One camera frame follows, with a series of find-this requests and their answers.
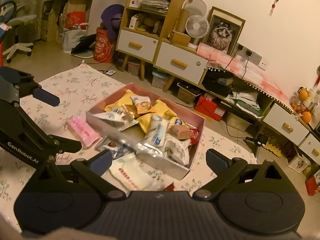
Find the pink cardboard tray box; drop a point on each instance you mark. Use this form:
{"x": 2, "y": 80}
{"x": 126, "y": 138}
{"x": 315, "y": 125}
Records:
{"x": 136, "y": 133}

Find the cookie picture snack packet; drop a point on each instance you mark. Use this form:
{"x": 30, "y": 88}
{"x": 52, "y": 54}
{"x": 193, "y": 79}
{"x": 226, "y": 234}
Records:
{"x": 143, "y": 104}

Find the small camera tripod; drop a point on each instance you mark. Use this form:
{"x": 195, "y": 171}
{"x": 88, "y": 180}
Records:
{"x": 256, "y": 143}

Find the pink cloth runner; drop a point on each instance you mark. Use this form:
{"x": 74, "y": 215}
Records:
{"x": 243, "y": 69}

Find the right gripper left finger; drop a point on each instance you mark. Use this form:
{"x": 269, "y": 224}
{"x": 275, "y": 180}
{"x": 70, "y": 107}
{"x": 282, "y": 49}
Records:
{"x": 91, "y": 171}

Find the red snack bag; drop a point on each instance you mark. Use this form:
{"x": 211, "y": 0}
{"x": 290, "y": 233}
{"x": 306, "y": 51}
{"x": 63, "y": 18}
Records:
{"x": 169, "y": 188}
{"x": 194, "y": 136}

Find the oranges on stand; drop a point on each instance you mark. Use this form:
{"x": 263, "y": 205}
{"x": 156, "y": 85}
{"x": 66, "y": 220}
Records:
{"x": 303, "y": 102}

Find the white office chair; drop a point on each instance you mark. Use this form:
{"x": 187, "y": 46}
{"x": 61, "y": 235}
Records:
{"x": 8, "y": 17}

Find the plain yellow snack bag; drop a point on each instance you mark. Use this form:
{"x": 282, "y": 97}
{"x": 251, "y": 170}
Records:
{"x": 124, "y": 100}

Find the floral tablecloth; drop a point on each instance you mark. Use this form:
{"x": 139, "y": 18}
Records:
{"x": 79, "y": 89}

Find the gold foil snack bar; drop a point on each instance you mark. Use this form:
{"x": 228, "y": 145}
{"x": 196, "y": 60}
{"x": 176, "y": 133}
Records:
{"x": 131, "y": 111}

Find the purple cushion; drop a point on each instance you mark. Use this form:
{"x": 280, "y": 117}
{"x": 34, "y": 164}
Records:
{"x": 111, "y": 18}

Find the wooden cabinet with drawers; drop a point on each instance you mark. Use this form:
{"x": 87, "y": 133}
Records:
{"x": 149, "y": 32}

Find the cream red-label snack packet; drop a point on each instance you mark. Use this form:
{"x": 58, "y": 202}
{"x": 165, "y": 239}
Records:
{"x": 127, "y": 171}

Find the white blue rice cracker packet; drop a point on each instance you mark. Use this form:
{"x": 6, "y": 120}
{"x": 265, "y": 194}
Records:
{"x": 155, "y": 137}

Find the orange printed bag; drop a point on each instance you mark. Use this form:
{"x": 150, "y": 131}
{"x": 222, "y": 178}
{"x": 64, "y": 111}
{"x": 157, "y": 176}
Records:
{"x": 104, "y": 47}

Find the yellow printed snack bag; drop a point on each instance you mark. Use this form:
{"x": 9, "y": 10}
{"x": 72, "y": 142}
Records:
{"x": 161, "y": 109}

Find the white desk fan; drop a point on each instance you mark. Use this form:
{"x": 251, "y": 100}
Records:
{"x": 197, "y": 27}

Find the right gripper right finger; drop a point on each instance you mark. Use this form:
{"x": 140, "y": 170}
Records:
{"x": 227, "y": 170}

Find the cat portrait picture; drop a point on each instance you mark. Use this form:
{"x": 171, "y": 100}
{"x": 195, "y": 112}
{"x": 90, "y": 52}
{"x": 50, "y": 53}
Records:
{"x": 224, "y": 30}

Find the pink wafer snack packet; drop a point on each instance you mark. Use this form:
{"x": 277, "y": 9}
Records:
{"x": 82, "y": 131}

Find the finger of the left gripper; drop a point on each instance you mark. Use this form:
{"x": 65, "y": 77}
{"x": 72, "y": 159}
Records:
{"x": 53, "y": 145}
{"x": 40, "y": 94}

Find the silver foil snack packet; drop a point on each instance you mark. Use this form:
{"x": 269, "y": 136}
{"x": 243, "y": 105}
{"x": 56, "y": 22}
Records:
{"x": 118, "y": 147}

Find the white pistachio snack bag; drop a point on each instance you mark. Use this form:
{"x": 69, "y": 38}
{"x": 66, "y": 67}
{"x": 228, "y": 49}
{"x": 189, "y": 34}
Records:
{"x": 177, "y": 150}

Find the red storage box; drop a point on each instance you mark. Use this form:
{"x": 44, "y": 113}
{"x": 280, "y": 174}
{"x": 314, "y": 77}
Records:
{"x": 209, "y": 108}

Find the white triangular snack bag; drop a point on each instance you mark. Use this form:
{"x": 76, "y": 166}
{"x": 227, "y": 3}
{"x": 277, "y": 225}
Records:
{"x": 118, "y": 118}

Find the yellow blue-label snack bag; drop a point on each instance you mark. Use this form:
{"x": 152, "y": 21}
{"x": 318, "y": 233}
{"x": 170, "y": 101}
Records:
{"x": 177, "y": 121}

